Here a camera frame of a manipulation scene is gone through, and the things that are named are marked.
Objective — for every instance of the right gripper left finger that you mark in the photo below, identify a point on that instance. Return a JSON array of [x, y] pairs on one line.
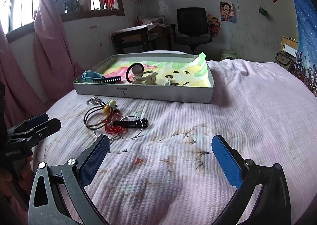
[[47, 205]]

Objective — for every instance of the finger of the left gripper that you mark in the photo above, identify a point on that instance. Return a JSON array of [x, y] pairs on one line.
[[36, 134], [28, 124]]

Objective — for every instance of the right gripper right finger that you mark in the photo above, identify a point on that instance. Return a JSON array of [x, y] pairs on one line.
[[272, 205]]

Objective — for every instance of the thin silver bangles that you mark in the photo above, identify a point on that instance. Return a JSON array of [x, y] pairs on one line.
[[119, 135]]

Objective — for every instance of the black wavy hair clip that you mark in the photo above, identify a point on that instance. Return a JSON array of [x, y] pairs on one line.
[[143, 123]]

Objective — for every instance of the cream hair claw clip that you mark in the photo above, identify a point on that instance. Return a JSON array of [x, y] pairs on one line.
[[143, 77]]

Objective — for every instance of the silver chain-link hair clip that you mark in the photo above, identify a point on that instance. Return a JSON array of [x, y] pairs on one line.
[[169, 78]]

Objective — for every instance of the person's left hand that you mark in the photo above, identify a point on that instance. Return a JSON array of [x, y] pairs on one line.
[[26, 175]]

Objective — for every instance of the pink curtain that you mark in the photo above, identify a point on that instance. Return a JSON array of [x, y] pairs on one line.
[[56, 66]]

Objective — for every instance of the light blue watch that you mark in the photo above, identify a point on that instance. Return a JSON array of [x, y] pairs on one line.
[[90, 76]]

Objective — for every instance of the patterned handbag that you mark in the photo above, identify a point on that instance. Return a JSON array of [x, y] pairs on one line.
[[286, 61]]

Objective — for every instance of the dark wooden desk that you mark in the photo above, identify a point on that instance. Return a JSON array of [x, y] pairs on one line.
[[149, 37]]

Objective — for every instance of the grey shallow cardboard box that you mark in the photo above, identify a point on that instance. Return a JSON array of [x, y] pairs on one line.
[[142, 91]]

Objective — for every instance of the colourful cartoon cloth liner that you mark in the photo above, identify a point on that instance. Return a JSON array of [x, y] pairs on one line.
[[192, 74]]

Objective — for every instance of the green plastic stool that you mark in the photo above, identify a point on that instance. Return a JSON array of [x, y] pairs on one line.
[[227, 54]]

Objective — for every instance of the black office chair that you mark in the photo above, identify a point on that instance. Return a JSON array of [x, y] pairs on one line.
[[191, 28]]

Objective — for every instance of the family cartoon poster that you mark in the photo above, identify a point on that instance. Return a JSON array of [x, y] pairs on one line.
[[214, 25]]

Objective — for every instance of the blue dotted fabric wardrobe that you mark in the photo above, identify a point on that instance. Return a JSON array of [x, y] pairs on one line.
[[305, 69]]

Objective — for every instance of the cardboard box by wall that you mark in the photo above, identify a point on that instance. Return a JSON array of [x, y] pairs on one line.
[[289, 45]]

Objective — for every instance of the green tag on wall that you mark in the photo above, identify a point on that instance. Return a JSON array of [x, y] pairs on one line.
[[263, 12]]

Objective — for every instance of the cartoon poster on wall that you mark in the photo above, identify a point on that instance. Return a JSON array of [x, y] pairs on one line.
[[226, 12]]

